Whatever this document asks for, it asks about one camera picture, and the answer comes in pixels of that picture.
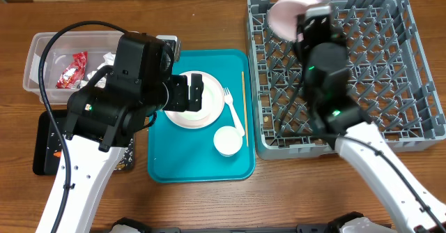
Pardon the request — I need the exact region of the small bowl with nuts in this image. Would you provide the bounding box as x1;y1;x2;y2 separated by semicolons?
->
267;0;322;41

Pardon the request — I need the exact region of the white plastic cup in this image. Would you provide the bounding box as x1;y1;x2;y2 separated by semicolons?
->
213;126;243;157

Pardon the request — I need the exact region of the white napkin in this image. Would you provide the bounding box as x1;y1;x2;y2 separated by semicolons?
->
79;70;106;89
97;52;116;70

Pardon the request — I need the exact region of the red snack wrapper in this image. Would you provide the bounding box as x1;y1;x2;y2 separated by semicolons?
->
56;51;88;89

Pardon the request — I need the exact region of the orange carrot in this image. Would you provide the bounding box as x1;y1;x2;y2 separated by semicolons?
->
53;151;61;158

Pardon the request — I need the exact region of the pile of rice and nuts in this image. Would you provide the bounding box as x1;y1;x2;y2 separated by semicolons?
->
44;133;134;175

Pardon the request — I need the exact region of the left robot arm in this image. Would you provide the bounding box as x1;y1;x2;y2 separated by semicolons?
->
37;32;203;232

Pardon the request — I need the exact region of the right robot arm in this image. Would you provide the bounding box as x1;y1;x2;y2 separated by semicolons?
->
295;13;445;232

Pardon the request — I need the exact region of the large white plate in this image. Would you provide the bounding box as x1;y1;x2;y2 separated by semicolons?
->
164;70;224;129

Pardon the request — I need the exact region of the white plastic fork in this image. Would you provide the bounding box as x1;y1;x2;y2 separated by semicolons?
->
224;87;245;137

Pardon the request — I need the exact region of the teal plastic tray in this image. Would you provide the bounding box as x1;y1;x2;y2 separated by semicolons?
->
148;50;256;183

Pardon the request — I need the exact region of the wooden chopstick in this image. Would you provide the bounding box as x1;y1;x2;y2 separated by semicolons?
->
241;71;249;148

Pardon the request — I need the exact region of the grey dish rack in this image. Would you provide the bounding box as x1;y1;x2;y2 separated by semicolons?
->
247;0;445;160

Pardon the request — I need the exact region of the clear plastic bin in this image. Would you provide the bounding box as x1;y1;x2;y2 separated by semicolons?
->
22;31;123;105

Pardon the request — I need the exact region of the black plastic tray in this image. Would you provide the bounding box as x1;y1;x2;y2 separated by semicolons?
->
33;111;135;175

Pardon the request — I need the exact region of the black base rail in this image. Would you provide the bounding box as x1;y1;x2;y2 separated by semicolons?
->
109;213;395;233

